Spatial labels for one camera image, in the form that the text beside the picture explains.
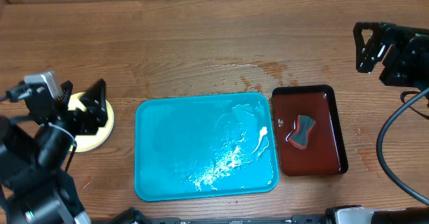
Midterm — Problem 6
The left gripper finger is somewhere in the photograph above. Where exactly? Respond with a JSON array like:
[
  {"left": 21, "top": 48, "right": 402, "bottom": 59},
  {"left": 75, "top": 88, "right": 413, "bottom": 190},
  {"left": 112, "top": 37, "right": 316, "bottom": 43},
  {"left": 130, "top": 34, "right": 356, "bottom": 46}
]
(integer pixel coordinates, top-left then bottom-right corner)
[
  {"left": 55, "top": 80, "right": 73, "bottom": 112},
  {"left": 79, "top": 78, "right": 108, "bottom": 134}
]

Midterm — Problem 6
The yellow plate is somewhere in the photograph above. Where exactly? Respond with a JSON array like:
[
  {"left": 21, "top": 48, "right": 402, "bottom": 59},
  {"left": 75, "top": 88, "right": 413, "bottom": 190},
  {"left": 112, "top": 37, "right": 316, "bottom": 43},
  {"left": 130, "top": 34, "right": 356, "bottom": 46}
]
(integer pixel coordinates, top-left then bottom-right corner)
[{"left": 68, "top": 92, "right": 115, "bottom": 152}]

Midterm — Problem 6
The red and black sponge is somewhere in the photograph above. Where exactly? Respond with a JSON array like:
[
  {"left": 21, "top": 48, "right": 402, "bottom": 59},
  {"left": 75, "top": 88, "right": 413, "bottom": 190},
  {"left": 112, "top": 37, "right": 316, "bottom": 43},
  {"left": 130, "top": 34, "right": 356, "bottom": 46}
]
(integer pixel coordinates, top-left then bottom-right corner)
[{"left": 286, "top": 115, "right": 316, "bottom": 150}]

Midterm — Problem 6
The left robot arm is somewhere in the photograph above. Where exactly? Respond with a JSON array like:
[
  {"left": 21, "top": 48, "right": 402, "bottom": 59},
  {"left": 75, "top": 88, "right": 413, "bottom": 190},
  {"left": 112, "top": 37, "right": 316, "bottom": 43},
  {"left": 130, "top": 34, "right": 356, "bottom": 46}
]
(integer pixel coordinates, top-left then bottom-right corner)
[{"left": 1, "top": 79, "right": 108, "bottom": 223}]

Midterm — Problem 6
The dark red tray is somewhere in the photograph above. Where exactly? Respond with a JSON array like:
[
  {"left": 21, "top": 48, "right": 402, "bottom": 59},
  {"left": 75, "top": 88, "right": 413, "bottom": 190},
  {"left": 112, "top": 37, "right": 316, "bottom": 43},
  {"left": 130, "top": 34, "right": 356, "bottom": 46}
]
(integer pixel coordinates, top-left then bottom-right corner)
[{"left": 272, "top": 85, "right": 349, "bottom": 176}]

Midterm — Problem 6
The blue plastic tray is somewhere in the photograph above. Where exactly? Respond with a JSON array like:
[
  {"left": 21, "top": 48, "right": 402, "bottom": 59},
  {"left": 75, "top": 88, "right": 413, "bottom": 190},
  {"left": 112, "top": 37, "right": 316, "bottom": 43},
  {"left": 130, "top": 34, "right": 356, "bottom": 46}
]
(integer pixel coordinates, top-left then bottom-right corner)
[{"left": 134, "top": 92, "right": 280, "bottom": 202}]

